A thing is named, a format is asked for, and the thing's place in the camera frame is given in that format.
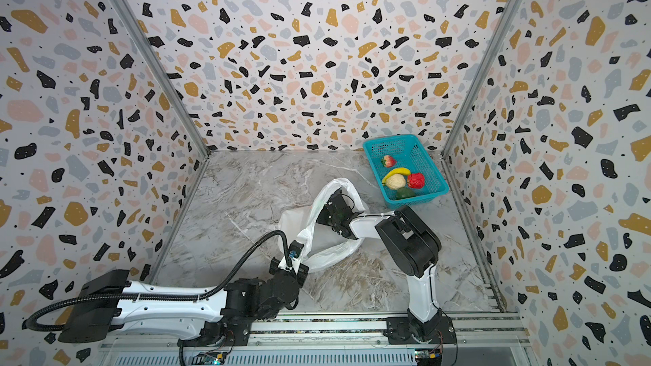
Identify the white plastic bag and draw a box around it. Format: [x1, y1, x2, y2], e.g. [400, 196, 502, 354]
[278, 178, 368, 272]

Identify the cream pear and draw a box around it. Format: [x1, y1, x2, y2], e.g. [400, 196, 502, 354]
[384, 174, 407, 190]

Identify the green fruit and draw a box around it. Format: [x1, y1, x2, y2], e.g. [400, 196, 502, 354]
[395, 186, 415, 200]

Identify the red strawberry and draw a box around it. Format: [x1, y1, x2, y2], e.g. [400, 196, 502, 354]
[381, 155, 397, 168]

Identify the yellow banana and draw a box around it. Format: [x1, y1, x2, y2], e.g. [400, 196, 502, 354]
[381, 167, 411, 184]

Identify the red apple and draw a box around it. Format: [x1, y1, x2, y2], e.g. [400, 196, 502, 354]
[407, 173, 426, 189]

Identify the teal plastic mesh basket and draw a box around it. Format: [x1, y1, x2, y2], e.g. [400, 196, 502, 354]
[363, 135, 449, 209]

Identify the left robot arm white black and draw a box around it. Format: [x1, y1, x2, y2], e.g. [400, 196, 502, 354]
[59, 259, 309, 347]

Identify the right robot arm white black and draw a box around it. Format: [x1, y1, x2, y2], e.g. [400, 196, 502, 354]
[316, 190, 452, 344]

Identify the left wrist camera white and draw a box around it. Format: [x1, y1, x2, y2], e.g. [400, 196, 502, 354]
[289, 241, 304, 259]

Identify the black corrugated cable conduit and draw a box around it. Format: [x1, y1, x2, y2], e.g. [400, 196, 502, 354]
[22, 229, 293, 332]

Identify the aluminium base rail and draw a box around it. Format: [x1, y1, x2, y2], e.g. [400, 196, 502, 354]
[96, 313, 537, 365]

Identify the right aluminium corner post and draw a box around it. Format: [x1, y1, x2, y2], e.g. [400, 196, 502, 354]
[441, 0, 521, 160]

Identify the aluminium corner post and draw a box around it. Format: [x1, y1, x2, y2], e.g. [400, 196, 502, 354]
[441, 0, 521, 160]
[110, 0, 210, 159]

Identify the left aluminium corner post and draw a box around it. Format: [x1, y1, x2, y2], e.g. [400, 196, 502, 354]
[110, 0, 210, 159]

